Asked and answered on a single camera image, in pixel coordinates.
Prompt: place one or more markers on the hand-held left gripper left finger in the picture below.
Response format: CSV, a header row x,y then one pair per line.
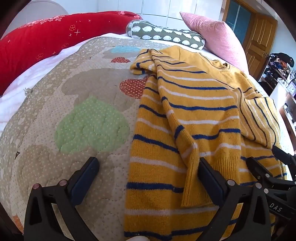
x,y
83,183

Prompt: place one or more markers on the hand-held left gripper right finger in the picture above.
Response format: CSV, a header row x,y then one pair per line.
x,y
210,180

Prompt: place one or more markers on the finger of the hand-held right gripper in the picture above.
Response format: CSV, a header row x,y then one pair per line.
x,y
259,168
283,155

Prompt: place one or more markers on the yellow striped knit sweater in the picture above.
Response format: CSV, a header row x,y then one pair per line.
x,y
196,104

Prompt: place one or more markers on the beige quilted dotted mat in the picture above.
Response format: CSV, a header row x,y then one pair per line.
x,y
81,92

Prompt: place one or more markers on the brown wooden door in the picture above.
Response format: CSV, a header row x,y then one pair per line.
x,y
259,41

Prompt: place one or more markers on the pink pillow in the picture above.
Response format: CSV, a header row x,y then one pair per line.
x,y
219,39

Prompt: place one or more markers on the teal glass door panel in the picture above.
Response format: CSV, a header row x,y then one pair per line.
x,y
239,19

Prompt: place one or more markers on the red patterned quilt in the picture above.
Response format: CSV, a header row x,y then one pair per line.
x,y
34,39

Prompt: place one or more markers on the green hedgehog print bolster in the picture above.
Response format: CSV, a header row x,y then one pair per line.
x,y
161,32

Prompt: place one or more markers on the white curved headboard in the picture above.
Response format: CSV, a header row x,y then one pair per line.
x,y
34,11

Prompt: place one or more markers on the white wardrobe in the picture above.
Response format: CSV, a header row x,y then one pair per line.
x,y
161,9

